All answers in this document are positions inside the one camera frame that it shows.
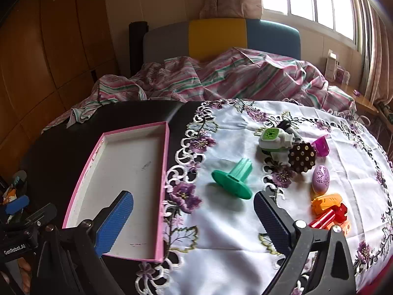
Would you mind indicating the yellow-orange plastic toy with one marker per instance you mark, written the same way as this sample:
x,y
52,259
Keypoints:
x,y
325,202

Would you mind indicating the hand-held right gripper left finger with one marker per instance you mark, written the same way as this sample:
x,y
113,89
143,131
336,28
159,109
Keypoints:
x,y
115,221

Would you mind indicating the wooden wardrobe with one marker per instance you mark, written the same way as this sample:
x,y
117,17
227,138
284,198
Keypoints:
x,y
46,67

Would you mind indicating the purple yellow egg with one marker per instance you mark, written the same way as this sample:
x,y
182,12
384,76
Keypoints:
x,y
321,179

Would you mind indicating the black post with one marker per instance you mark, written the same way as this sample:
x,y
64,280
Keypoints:
x,y
137,46

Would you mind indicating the green white plug-in device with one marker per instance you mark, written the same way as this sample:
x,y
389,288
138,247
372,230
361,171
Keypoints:
x,y
270,138

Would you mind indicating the white carton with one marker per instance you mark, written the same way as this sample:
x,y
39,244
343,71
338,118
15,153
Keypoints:
x,y
331,64

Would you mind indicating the wooden nightstand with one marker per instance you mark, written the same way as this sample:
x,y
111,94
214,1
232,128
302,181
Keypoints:
x,y
362,101

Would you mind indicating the patterned side curtain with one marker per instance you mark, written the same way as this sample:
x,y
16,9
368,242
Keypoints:
x,y
380,52

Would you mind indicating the pink striped bedsheet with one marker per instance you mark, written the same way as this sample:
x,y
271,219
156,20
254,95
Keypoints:
x,y
245,76

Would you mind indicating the grey yellow blue headboard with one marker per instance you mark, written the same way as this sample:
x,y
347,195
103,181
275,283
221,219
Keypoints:
x,y
215,37

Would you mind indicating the white embroidered floral tablecloth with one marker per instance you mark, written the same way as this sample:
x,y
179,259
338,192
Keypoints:
x,y
230,221

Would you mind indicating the small pink carton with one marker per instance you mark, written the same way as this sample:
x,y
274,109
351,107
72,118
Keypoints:
x,y
341,75

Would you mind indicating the teal plastic spool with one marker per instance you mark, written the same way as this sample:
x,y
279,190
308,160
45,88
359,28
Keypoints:
x,y
233,184

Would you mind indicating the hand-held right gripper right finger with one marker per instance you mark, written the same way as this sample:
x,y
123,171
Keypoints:
x,y
271,219

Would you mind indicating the magenta plastic cup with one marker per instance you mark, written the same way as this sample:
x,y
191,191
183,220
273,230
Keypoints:
x,y
321,146

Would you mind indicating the pink shallow box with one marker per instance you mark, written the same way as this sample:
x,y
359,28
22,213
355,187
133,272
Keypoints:
x,y
122,166

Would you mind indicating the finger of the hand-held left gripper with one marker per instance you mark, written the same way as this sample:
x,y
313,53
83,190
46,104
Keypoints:
x,y
17,205

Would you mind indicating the orange building block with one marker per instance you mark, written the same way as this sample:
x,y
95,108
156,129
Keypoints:
x,y
345,229

